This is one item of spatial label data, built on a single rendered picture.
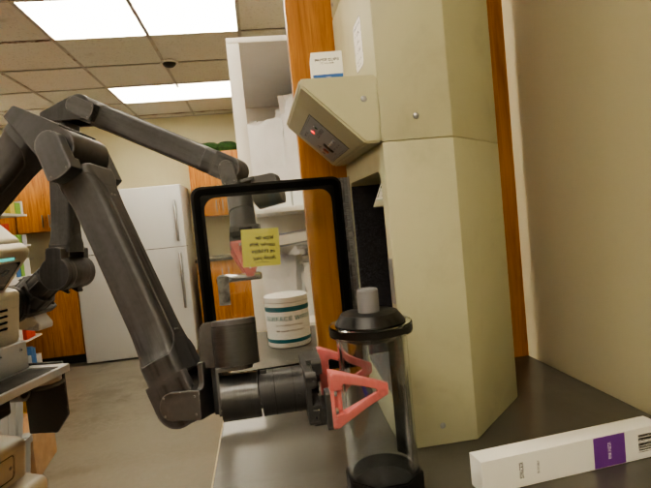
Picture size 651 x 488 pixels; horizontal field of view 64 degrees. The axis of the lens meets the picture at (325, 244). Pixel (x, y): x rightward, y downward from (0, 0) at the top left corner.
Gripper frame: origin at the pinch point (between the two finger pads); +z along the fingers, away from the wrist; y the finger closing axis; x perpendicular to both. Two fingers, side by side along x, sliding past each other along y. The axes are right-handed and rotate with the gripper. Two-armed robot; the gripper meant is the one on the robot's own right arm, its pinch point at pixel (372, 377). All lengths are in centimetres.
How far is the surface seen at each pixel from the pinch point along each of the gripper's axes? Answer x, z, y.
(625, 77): -39, 50, 14
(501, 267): -9.3, 29.2, 21.7
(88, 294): 34, -196, 497
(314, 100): -38.7, -2.6, 10.6
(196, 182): -74, -78, 532
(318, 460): 15.3, -7.5, 11.3
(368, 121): -34.9, 5.0, 10.0
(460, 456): 15.4, 12.9, 5.7
